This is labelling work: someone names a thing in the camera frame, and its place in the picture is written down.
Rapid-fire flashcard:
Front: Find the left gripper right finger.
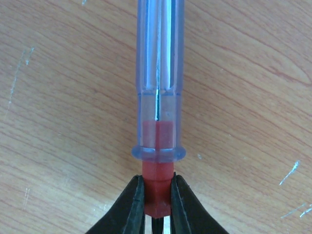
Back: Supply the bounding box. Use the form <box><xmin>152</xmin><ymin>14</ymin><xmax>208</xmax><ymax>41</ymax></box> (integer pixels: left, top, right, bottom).
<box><xmin>170</xmin><ymin>174</ymin><xmax>229</xmax><ymax>234</ymax></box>

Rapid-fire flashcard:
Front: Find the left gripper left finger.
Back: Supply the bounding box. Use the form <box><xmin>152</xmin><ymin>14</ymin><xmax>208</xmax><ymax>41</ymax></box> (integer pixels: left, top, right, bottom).
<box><xmin>86</xmin><ymin>175</ymin><xmax>145</xmax><ymax>234</ymax></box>

